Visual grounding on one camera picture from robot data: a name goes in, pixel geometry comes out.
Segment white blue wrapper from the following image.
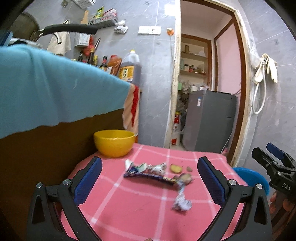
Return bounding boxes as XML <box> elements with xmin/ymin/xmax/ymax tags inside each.
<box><xmin>172</xmin><ymin>180</ymin><xmax>192</xmax><ymax>211</ymax></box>

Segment brown peel scrap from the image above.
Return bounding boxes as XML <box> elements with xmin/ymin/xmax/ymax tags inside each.
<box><xmin>174</xmin><ymin>173</ymin><xmax>194</xmax><ymax>185</ymax></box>

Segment yellow potato slice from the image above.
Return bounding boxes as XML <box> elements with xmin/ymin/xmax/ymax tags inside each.
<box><xmin>170</xmin><ymin>164</ymin><xmax>183</xmax><ymax>174</ymax></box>

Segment dark blue snack wrapper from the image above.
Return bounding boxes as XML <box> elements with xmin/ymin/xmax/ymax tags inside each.
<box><xmin>123</xmin><ymin>159</ymin><xmax>177</xmax><ymax>185</ymax></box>

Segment right hand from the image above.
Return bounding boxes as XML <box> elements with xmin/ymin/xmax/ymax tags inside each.
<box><xmin>269</xmin><ymin>191</ymin><xmax>295</xmax><ymax>214</ymax></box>

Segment blue plastic bucket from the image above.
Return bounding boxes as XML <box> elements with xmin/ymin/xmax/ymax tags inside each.
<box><xmin>233</xmin><ymin>167</ymin><xmax>270</xmax><ymax>196</ymax></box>

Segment white rubber gloves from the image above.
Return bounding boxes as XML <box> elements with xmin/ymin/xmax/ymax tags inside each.
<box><xmin>262</xmin><ymin>53</ymin><xmax>278</xmax><ymax>83</ymax></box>

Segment red white sack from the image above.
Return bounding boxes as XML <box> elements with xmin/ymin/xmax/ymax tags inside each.
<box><xmin>171</xmin><ymin>111</ymin><xmax>181</xmax><ymax>146</ymax></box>

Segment pink checked tablecloth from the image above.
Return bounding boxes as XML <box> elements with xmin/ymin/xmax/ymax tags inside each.
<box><xmin>60</xmin><ymin>142</ymin><xmax>249</xmax><ymax>241</ymax></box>

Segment yellow plastic bowl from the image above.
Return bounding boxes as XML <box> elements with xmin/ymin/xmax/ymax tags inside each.
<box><xmin>93</xmin><ymin>130</ymin><xmax>135</xmax><ymax>158</ymax></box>

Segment wooden shelf unit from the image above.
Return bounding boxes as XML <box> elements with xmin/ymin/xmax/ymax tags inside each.
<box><xmin>179</xmin><ymin>34</ymin><xmax>213</xmax><ymax>88</ymax></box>

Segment light blue cloth cover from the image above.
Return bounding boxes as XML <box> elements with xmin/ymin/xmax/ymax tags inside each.
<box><xmin>1</xmin><ymin>44</ymin><xmax>131</xmax><ymax>138</ymax></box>

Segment dark sauce bottle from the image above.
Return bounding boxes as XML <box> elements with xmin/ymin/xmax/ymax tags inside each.
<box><xmin>99</xmin><ymin>56</ymin><xmax>107</xmax><ymax>71</ymax></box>

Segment large dark oil bottle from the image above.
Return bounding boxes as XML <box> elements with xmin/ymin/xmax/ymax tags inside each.
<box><xmin>118</xmin><ymin>50</ymin><xmax>142</xmax><ymax>87</ymax></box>

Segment beige hanging towel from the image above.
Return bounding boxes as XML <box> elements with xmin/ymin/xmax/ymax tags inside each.
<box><xmin>46</xmin><ymin>19</ymin><xmax>72</xmax><ymax>57</ymax></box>

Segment white hose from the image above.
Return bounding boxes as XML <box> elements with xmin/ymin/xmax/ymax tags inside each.
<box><xmin>252</xmin><ymin>54</ymin><xmax>269</xmax><ymax>115</ymax></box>

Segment white wall socket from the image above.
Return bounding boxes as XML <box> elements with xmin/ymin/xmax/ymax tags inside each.
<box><xmin>138</xmin><ymin>26</ymin><xmax>161</xmax><ymax>35</ymax></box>

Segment black pan handle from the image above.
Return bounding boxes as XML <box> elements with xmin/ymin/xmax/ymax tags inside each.
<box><xmin>37</xmin><ymin>24</ymin><xmax>97</xmax><ymax>37</ymax></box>

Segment wall spice rack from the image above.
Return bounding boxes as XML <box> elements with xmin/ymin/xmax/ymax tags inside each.
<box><xmin>88</xmin><ymin>6</ymin><xmax>118</xmax><ymax>29</ymax></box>

